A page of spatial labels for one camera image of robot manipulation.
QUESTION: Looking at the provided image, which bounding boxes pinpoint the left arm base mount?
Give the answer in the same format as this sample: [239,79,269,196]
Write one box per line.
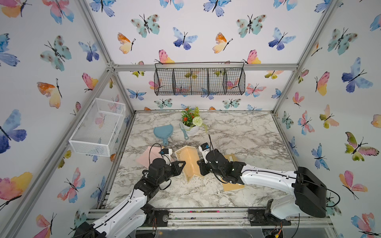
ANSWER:
[143,209,169,228]

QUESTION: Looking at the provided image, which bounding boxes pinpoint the white mesh wall basket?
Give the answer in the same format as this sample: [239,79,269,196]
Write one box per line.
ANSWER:
[69,98,126,157]

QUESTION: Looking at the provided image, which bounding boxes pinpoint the potted artificial flower plant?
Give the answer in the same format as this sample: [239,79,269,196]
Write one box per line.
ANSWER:
[181,107,208,136]

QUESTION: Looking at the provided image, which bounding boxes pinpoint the brown kraft envelope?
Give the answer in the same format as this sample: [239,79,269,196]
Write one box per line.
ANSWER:
[223,154,245,192]

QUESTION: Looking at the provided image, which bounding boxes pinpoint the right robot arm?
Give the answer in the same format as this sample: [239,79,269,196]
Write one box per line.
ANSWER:
[198,147,327,220]

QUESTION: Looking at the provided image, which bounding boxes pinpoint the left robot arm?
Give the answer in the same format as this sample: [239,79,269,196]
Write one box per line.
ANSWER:
[74,158,186,238]

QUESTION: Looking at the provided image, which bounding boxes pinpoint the black wire wall basket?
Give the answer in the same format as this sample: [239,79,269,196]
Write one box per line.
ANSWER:
[152,61,246,96]

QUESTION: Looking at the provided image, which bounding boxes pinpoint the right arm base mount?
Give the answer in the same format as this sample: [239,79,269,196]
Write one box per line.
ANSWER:
[248,208,291,226]

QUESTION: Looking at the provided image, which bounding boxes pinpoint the blue hand brush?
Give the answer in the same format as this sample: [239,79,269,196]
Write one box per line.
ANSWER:
[179,123,189,140]

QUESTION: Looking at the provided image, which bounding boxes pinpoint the blue dustpan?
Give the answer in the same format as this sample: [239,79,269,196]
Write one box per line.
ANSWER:
[153,125,174,146]

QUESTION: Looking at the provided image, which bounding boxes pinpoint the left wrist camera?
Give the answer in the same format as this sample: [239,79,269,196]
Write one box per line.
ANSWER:
[160,148,172,164]

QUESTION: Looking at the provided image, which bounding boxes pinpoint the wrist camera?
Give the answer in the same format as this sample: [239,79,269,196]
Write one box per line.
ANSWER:
[160,148,172,164]
[198,143,210,163]

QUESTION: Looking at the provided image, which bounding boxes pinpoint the pink envelope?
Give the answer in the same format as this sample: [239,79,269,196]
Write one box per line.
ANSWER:
[137,146,175,169]

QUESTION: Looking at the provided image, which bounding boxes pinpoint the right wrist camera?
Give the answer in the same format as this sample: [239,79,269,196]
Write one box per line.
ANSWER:
[198,143,210,163]

